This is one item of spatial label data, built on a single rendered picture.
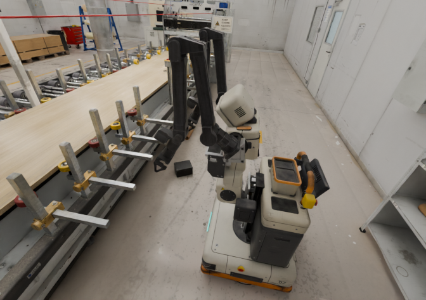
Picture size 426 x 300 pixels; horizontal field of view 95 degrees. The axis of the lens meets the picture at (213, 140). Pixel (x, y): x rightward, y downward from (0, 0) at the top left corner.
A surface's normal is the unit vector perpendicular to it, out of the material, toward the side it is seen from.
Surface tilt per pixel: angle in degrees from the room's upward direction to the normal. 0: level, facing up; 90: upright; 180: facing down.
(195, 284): 0
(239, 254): 0
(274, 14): 90
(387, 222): 90
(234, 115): 90
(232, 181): 90
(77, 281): 0
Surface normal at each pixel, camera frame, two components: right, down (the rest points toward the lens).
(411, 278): 0.06, -0.83
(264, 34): -0.18, 0.54
